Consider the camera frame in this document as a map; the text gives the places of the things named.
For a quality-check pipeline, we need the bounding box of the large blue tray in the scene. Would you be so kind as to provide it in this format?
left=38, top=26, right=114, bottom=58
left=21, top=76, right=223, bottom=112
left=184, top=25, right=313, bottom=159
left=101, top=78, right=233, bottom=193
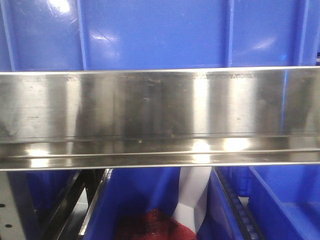
left=0, top=0, right=320, bottom=71

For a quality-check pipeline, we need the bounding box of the blue bin with red cloth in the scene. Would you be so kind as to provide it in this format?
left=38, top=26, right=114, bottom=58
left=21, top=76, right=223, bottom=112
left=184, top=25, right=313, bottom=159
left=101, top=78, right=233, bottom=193
left=84, top=167, right=243, bottom=240

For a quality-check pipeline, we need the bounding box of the red mesh cloth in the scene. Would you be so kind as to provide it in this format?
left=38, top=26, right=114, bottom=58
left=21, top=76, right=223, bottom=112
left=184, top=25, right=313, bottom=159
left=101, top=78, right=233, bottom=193
left=114, top=208, right=197, bottom=240

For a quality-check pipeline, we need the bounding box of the blue bin lower right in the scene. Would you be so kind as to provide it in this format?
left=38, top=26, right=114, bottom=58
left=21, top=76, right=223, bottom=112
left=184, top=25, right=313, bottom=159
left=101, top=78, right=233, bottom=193
left=212, top=164, right=320, bottom=240

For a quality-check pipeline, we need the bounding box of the blue bin lower left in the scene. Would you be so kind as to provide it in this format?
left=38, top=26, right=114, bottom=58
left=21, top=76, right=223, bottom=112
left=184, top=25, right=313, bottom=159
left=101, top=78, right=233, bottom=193
left=9, top=170, right=76, bottom=211

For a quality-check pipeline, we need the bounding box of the stainless steel shelf rail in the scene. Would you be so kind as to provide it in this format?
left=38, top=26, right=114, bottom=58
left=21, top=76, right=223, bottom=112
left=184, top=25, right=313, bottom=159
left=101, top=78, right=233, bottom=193
left=0, top=66, right=320, bottom=171

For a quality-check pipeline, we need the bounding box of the white perforated shelf post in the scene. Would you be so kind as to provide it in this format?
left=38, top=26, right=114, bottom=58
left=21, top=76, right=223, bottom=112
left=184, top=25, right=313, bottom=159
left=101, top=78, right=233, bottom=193
left=0, top=171, right=26, bottom=240

